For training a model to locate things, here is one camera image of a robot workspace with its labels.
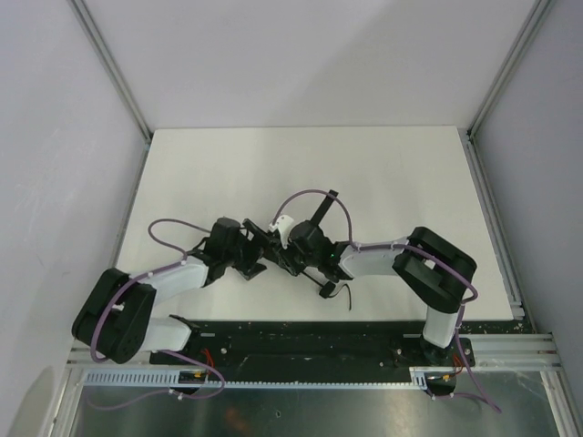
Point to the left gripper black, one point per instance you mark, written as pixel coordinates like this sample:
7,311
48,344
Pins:
254,246

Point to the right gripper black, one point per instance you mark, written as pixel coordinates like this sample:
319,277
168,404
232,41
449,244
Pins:
316,246

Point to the black folding umbrella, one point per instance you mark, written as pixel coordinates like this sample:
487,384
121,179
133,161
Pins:
324,270

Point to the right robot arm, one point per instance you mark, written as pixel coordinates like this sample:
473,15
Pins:
437,272

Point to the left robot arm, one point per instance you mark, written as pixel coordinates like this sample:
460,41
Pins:
116,321

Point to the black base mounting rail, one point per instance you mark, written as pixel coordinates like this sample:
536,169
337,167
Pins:
313,352

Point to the left aluminium frame post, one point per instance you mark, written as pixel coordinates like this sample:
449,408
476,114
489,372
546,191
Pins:
106,58

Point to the aluminium frame post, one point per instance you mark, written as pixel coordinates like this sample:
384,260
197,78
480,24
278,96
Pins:
106,58
536,17

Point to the right aluminium frame post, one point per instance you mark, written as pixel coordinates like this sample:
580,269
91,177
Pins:
536,17

